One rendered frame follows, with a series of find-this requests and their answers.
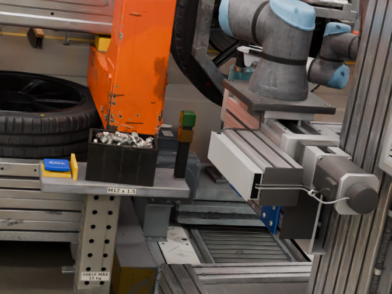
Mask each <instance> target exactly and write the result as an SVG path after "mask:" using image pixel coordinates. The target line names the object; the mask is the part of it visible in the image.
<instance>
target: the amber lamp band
mask: <svg viewBox="0 0 392 294"><path fill-rule="evenodd" d="M193 134H194V131H193V130H185V129H182V128H181V127H179V128H178V134H177V139H178V140H179V142H184V143H192V141H193Z"/></svg>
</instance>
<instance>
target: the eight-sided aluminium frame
mask: <svg viewBox="0 0 392 294"><path fill-rule="evenodd" d="M214 3H215V0H199V3H198V11H197V19H196V24H195V31H194V39H193V44H192V52H191V54H192V56H193V57H194V58H195V60H196V61H197V62H198V63H199V65H200V66H201V68H202V69H203V70H204V71H205V73H206V74H207V75H208V76H209V78H210V79H211V81H212V82H213V83H214V84H215V86H216V87H217V88H218V89H219V91H220V92H221V94H222V96H224V92H225V88H224V87H223V86H222V81H223V79H225V77H224V76H223V75H222V74H221V72H220V71H219V69H218V68H217V67H216V66H215V64H214V63H213V62H212V60H211V59H210V58H209V57H208V55H207V49H208V41H209V34H210V29H211V22H212V15H213V10H214ZM317 85H318V84H315V83H311V82H308V86H309V91H311V90H312V89H314V88H315V87H316V86H317Z"/></svg>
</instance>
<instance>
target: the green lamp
mask: <svg viewBox="0 0 392 294"><path fill-rule="evenodd" d="M195 119H196V114H195V113H194V112H193V111H185V110H181V113H180V121H179V122H180V124H181V125H182V126H183V127H194V126H195Z"/></svg>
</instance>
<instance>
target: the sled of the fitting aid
mask: <svg viewBox="0 0 392 294"><path fill-rule="evenodd" d="M173 204H174V207H171V210H170V216H171V218H172V220H173V222H174V223H184V224H203V225H240V226H265V225H264V224H263V223H262V221H261V220H260V217H259V216H258V215H257V214H256V213H255V212H254V211H253V210H252V208H251V207H250V206H249V205H248V204H247V202H246V201H217V200H203V199H195V201H194V203H192V204H179V203H173Z"/></svg>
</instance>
